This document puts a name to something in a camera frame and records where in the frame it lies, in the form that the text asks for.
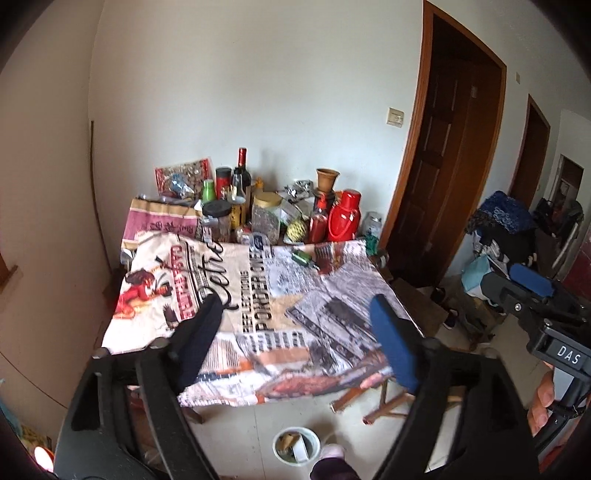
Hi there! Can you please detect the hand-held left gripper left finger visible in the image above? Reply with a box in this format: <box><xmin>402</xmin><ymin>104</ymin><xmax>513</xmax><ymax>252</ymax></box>
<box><xmin>53</xmin><ymin>294</ymin><xmax>225</xmax><ymax>480</ymax></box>

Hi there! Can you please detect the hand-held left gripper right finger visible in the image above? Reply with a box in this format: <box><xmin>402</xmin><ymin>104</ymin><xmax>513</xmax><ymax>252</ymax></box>
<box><xmin>370</xmin><ymin>294</ymin><xmax>540</xmax><ymax>480</ymax></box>

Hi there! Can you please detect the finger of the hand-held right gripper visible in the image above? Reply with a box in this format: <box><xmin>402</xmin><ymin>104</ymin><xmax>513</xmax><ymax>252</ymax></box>
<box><xmin>482</xmin><ymin>263</ymin><xmax>591</xmax><ymax>324</ymax></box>

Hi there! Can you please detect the white trash bin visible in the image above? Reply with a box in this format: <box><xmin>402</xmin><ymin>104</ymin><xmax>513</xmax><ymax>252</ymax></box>
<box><xmin>272</xmin><ymin>427</ymin><xmax>321</xmax><ymax>464</ymax></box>

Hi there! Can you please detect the person's right hand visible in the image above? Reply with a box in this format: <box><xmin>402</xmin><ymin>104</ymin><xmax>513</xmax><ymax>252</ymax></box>
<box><xmin>527</xmin><ymin>369</ymin><xmax>556</xmax><ymax>437</ymax></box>

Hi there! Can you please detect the low wooden bench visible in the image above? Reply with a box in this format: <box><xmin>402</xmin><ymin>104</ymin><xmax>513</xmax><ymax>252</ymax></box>
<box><xmin>392</xmin><ymin>279</ymin><xmax>450</xmax><ymax>337</ymax></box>

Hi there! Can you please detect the light blue bag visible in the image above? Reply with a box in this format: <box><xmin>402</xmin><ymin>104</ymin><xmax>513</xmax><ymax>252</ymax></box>
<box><xmin>462</xmin><ymin>256</ymin><xmax>492</xmax><ymax>294</ymax></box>

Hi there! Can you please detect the cardboard box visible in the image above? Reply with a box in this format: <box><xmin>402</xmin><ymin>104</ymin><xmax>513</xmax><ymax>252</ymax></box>
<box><xmin>455</xmin><ymin>286</ymin><xmax>506</xmax><ymax>342</ymax></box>

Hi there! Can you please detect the pile of dark clothes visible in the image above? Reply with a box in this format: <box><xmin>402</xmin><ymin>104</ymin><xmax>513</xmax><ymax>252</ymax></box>
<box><xmin>466</xmin><ymin>191</ymin><xmax>541</xmax><ymax>278</ymax></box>

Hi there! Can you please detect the printed tablecloth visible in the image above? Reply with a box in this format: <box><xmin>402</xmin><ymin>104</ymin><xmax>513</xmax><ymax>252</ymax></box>
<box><xmin>102</xmin><ymin>231</ymin><xmax>423</xmax><ymax>409</ymax></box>

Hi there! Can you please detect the black-lidded clear plastic jar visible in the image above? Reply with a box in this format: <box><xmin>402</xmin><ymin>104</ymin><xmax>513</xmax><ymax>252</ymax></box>
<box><xmin>202</xmin><ymin>200</ymin><xmax>232</xmax><ymax>243</ymax></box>

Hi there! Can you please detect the pink woven bag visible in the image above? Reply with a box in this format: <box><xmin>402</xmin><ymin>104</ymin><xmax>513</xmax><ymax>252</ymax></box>
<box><xmin>121</xmin><ymin>198</ymin><xmax>204</xmax><ymax>245</ymax></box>

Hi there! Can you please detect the narrow brown wooden door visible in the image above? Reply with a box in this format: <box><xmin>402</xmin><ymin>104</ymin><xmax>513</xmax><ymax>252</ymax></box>
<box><xmin>508</xmin><ymin>95</ymin><xmax>551</xmax><ymax>208</ymax></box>

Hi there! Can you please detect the cream-lidded clear plastic jar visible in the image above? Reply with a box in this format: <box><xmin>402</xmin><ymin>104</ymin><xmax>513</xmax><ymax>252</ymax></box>
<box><xmin>252</xmin><ymin>191</ymin><xmax>282</xmax><ymax>245</ymax></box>

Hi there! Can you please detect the red thermos jug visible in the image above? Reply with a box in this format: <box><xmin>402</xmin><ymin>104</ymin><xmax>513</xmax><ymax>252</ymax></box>
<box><xmin>327</xmin><ymin>189</ymin><xmax>361</xmax><ymax>241</ymax></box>

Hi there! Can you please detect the red sauce bottle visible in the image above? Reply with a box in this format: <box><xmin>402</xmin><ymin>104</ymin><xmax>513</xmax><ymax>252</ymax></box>
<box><xmin>308</xmin><ymin>194</ymin><xmax>329</xmax><ymax>244</ymax></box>

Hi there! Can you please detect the person's purple trouser leg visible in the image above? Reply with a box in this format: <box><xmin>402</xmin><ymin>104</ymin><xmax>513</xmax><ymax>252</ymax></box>
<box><xmin>309</xmin><ymin>457</ymin><xmax>361</xmax><ymax>480</ymax></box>

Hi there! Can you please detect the dark red canister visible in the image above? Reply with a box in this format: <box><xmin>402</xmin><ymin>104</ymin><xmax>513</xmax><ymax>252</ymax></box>
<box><xmin>215</xmin><ymin>166</ymin><xmax>232</xmax><ymax>200</ymax></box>

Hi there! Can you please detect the red printed snack packet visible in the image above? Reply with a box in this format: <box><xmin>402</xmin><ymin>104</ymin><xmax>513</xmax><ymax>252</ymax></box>
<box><xmin>154</xmin><ymin>158</ymin><xmax>213</xmax><ymax>197</ymax></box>

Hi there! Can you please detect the dark wine bottle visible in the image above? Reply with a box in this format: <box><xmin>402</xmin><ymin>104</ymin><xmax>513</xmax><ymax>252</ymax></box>
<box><xmin>235</xmin><ymin>148</ymin><xmax>252</xmax><ymax>204</ymax></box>

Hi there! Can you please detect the brown clay pot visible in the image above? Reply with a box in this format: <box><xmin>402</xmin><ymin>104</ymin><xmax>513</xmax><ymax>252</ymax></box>
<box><xmin>316</xmin><ymin>168</ymin><xmax>341</xmax><ymax>193</ymax></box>

